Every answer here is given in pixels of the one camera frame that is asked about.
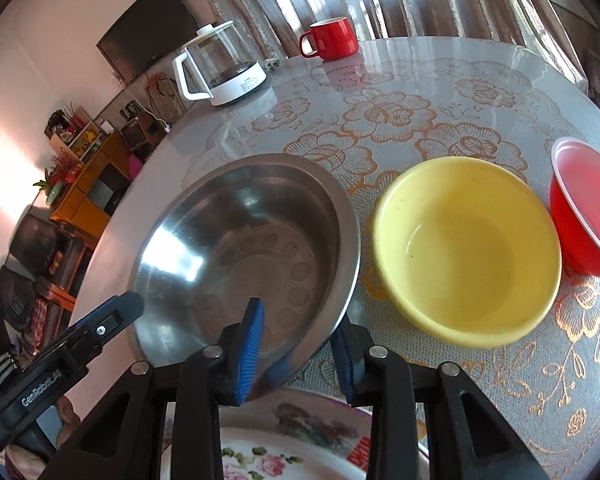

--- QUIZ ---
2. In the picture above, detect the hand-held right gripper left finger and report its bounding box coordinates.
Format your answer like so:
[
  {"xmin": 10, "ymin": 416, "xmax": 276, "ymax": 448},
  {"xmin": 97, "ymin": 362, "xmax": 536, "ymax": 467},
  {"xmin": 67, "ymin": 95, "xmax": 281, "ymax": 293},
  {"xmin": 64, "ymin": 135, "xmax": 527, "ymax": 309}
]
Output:
[{"xmin": 40, "ymin": 297, "xmax": 266, "ymax": 480}]

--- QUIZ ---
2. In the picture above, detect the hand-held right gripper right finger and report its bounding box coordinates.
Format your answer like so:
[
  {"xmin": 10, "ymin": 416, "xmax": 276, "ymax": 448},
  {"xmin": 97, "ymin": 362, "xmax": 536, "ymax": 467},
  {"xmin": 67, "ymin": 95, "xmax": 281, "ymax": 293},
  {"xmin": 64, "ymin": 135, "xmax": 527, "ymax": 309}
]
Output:
[{"xmin": 330, "ymin": 317, "xmax": 551, "ymax": 480}]

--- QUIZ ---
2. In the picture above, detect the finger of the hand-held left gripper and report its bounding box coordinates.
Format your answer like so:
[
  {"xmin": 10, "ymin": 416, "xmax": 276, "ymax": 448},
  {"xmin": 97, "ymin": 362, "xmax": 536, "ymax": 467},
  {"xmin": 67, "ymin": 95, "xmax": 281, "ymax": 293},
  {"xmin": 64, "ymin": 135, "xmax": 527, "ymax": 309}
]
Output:
[{"xmin": 70, "ymin": 291, "xmax": 146, "ymax": 362}]

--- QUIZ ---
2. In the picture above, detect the white plate with red characters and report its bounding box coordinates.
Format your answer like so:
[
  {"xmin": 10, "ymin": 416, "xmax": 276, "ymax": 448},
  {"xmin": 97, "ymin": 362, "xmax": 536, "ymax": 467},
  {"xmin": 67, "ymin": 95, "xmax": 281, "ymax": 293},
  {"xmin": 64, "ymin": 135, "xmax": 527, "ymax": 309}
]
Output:
[{"xmin": 162, "ymin": 385, "xmax": 431, "ymax": 480}]

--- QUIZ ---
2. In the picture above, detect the stainless steel bowl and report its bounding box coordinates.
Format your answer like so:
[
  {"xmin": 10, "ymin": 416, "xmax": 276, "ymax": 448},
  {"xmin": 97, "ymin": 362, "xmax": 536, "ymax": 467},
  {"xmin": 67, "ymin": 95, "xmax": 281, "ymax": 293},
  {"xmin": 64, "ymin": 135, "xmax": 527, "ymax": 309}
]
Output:
[{"xmin": 128, "ymin": 153, "xmax": 362, "ymax": 392}]

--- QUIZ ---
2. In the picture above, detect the white plate with rose print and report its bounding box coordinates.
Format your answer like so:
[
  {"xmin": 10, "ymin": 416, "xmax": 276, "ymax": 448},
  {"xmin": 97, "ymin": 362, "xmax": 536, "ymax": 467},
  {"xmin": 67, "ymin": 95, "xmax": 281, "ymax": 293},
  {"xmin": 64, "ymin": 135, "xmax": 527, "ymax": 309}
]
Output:
[{"xmin": 220, "ymin": 437, "xmax": 366, "ymax": 480}]

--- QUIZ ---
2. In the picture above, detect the yellow plastic bowl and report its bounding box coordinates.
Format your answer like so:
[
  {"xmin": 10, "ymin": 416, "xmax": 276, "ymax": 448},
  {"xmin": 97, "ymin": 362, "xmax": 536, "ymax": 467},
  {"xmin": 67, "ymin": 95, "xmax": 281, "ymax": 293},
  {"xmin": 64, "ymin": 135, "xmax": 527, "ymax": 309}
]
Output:
[{"xmin": 372, "ymin": 156, "xmax": 562, "ymax": 351}]

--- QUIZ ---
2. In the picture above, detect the red plastic bowl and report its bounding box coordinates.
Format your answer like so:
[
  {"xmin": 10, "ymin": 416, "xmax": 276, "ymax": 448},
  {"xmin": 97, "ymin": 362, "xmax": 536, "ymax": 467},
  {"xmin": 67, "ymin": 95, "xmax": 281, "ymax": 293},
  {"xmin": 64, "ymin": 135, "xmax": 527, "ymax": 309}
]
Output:
[{"xmin": 549, "ymin": 137, "xmax": 600, "ymax": 277}]

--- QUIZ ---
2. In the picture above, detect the person's left hand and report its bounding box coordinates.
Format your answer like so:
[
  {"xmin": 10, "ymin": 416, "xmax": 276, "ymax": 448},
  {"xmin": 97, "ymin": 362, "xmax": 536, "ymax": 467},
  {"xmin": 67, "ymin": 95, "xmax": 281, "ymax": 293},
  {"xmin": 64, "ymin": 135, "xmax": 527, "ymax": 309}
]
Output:
[{"xmin": 2, "ymin": 397, "xmax": 85, "ymax": 480}]

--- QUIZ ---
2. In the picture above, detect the dark wooden armchair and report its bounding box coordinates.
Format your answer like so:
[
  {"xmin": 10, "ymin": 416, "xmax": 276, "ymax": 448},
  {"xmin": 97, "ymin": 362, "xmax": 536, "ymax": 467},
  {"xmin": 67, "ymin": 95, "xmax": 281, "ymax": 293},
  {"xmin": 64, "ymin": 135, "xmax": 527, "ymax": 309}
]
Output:
[{"xmin": 0, "ymin": 205, "xmax": 96, "ymax": 346}]

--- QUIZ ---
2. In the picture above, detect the orange wooden cabinet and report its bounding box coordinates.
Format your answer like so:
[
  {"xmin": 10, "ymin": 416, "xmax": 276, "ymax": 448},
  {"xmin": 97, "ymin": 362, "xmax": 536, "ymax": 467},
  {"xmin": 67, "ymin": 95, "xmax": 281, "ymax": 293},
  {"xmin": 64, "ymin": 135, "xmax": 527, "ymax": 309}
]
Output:
[{"xmin": 50, "ymin": 132, "xmax": 133, "ymax": 231}]

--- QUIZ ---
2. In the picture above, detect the potted green plant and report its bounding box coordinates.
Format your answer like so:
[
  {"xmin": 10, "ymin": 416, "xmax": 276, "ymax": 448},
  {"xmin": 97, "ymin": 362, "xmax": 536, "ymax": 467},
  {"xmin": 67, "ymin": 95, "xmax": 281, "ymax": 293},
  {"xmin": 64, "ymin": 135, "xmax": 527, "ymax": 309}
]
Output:
[{"xmin": 32, "ymin": 167, "xmax": 63, "ymax": 206}]

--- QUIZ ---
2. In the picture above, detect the black speaker box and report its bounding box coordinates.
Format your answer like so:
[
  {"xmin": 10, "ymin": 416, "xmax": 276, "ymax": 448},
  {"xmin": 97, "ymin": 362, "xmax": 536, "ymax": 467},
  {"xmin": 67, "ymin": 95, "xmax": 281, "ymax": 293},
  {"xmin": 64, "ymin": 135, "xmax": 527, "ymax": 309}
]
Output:
[{"xmin": 120, "ymin": 120, "xmax": 158, "ymax": 161}]

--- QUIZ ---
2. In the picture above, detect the wooden shelf with ornaments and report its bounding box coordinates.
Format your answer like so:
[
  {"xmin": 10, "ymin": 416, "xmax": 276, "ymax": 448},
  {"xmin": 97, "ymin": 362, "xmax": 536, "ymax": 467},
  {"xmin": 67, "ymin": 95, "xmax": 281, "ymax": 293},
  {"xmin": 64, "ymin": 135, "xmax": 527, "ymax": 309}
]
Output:
[{"xmin": 45, "ymin": 102, "xmax": 106, "ymax": 161}]

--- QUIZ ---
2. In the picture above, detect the white glass electric kettle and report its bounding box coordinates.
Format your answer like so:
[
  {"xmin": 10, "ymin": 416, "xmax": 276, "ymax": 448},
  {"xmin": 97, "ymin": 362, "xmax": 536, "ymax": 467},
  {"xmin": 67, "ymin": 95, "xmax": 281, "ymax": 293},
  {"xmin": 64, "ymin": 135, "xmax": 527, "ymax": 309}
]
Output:
[{"xmin": 173, "ymin": 21, "xmax": 268, "ymax": 107}]

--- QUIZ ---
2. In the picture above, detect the black flat television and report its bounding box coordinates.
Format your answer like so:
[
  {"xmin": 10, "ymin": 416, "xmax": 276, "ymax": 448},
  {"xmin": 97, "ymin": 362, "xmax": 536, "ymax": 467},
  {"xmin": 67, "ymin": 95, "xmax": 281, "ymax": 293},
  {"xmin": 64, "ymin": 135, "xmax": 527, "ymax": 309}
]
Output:
[{"xmin": 96, "ymin": 0, "xmax": 199, "ymax": 83}]

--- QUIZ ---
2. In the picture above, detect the red mug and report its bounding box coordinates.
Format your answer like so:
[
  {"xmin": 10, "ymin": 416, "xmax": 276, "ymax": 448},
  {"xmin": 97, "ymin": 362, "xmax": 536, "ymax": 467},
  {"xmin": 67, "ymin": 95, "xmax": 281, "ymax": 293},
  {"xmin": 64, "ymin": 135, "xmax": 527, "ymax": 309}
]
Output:
[{"xmin": 299, "ymin": 16, "xmax": 359, "ymax": 61}]

